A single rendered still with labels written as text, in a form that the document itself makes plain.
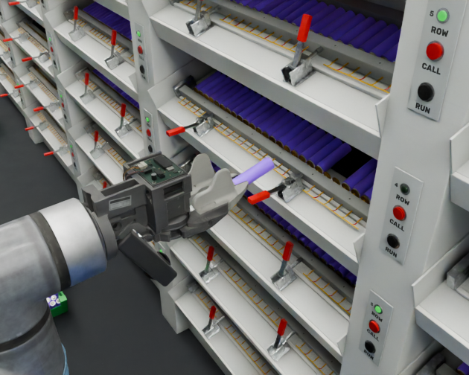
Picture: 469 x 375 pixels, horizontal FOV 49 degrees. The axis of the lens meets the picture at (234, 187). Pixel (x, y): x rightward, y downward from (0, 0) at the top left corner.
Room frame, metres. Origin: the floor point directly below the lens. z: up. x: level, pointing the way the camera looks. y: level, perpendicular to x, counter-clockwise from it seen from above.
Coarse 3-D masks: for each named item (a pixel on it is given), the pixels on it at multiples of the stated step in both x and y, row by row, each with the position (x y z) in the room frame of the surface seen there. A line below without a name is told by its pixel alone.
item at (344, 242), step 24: (192, 72) 1.09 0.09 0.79; (168, 96) 1.05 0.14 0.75; (168, 120) 1.00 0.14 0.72; (192, 120) 0.96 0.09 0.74; (192, 144) 0.94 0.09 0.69; (216, 144) 0.87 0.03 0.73; (240, 168) 0.78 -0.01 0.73; (312, 192) 0.69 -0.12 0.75; (288, 216) 0.67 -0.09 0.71; (312, 216) 0.64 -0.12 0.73; (336, 216) 0.63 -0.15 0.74; (312, 240) 0.64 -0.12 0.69; (336, 240) 0.58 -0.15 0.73; (360, 240) 0.53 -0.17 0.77
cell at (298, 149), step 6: (318, 132) 0.80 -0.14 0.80; (324, 132) 0.80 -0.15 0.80; (306, 138) 0.79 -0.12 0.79; (312, 138) 0.79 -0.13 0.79; (318, 138) 0.79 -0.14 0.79; (300, 144) 0.78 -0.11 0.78; (306, 144) 0.78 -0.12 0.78; (312, 144) 0.78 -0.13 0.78; (294, 150) 0.77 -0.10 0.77; (300, 150) 0.77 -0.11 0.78
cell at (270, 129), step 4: (288, 112) 0.87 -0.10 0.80; (292, 112) 0.87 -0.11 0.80; (284, 116) 0.86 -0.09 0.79; (288, 116) 0.86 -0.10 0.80; (292, 116) 0.86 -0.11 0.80; (280, 120) 0.86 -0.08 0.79; (284, 120) 0.85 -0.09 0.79; (288, 120) 0.86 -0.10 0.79; (272, 124) 0.85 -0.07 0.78; (276, 124) 0.85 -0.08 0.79; (280, 124) 0.85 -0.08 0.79; (268, 128) 0.84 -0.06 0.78; (272, 128) 0.84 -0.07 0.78; (276, 128) 0.84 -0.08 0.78; (268, 132) 0.83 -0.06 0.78; (272, 132) 0.84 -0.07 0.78; (268, 136) 0.84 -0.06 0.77
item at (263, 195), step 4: (284, 184) 0.69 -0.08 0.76; (272, 188) 0.68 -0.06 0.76; (276, 188) 0.68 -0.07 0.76; (280, 188) 0.68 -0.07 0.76; (284, 188) 0.69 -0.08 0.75; (264, 192) 0.67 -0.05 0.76; (268, 192) 0.67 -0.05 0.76; (272, 192) 0.67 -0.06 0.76; (276, 192) 0.68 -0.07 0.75; (252, 196) 0.66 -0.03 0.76; (256, 196) 0.66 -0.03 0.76; (260, 196) 0.66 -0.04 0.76; (264, 196) 0.66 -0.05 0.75; (268, 196) 0.67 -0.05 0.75; (248, 200) 0.66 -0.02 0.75; (252, 200) 0.65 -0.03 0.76; (256, 200) 0.65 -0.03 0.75; (260, 200) 0.66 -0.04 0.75; (252, 204) 0.65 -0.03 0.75
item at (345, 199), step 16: (192, 96) 1.00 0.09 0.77; (208, 112) 0.95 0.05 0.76; (224, 112) 0.92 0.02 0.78; (240, 128) 0.86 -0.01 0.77; (240, 144) 0.83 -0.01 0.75; (256, 144) 0.82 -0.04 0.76; (272, 144) 0.79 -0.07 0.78; (272, 160) 0.77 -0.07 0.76; (288, 160) 0.74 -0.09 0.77; (304, 176) 0.70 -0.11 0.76; (320, 176) 0.69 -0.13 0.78; (336, 192) 0.65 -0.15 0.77; (336, 208) 0.63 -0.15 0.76; (352, 208) 0.62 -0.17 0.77; (368, 208) 0.60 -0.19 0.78; (352, 224) 0.60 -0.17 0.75
